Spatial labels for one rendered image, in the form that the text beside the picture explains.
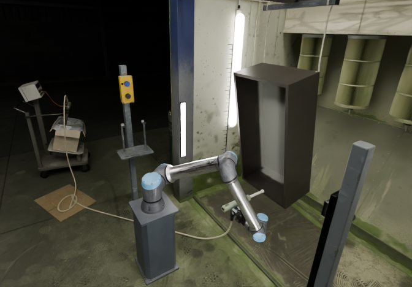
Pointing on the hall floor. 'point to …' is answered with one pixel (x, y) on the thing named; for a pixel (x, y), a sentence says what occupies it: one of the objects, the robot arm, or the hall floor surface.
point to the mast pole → (344, 211)
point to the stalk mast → (129, 141)
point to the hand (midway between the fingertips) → (233, 205)
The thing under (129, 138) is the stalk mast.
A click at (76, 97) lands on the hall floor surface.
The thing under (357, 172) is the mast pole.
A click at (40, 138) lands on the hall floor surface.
